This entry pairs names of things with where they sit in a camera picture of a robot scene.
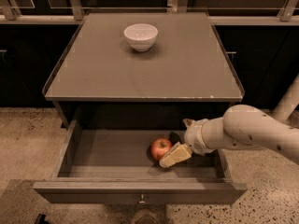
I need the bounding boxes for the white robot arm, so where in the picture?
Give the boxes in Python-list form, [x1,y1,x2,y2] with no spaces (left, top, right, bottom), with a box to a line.
[159,76,299,168]

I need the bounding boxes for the small metal drawer knob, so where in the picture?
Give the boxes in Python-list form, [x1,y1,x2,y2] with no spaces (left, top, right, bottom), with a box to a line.
[138,194,147,204]

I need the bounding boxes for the open grey top drawer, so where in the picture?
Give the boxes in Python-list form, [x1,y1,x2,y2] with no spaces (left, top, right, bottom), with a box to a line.
[34,120,247,204]

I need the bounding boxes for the white ceramic bowl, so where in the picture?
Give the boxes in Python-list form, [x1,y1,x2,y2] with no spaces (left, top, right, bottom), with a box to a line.
[123,23,158,52]

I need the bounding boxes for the metal railing frame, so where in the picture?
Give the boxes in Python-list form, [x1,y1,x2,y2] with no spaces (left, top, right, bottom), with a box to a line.
[0,0,299,26]

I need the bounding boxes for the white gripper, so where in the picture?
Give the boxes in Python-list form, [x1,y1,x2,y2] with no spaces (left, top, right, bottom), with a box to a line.
[159,119,213,168]

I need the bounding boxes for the black object at floor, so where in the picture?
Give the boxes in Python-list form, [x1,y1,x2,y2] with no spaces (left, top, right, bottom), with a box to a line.
[35,214,49,224]

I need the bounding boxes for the grey cabinet with counter top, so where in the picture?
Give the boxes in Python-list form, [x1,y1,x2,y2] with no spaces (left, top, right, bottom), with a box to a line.
[44,13,244,130]

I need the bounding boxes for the red apple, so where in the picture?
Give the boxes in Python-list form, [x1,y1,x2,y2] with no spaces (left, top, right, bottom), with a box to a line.
[150,138,172,161]

